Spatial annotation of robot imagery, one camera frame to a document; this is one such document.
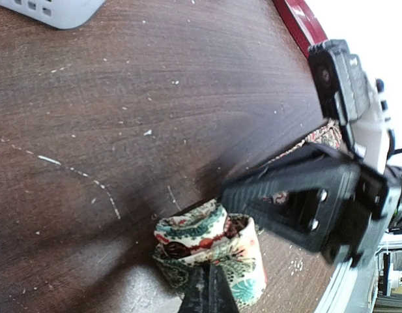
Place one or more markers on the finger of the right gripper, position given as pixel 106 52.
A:
pixel 318 225

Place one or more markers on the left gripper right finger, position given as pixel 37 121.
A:
pixel 311 167

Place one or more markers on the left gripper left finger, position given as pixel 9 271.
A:
pixel 208 291

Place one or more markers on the aluminium front rail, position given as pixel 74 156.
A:
pixel 350 289

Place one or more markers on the paisley patterned tie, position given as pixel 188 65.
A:
pixel 210 234

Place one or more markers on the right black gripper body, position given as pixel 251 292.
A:
pixel 366 216

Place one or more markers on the red round plate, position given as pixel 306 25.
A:
pixel 301 22

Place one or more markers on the white perforated plastic basket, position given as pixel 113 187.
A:
pixel 60 14

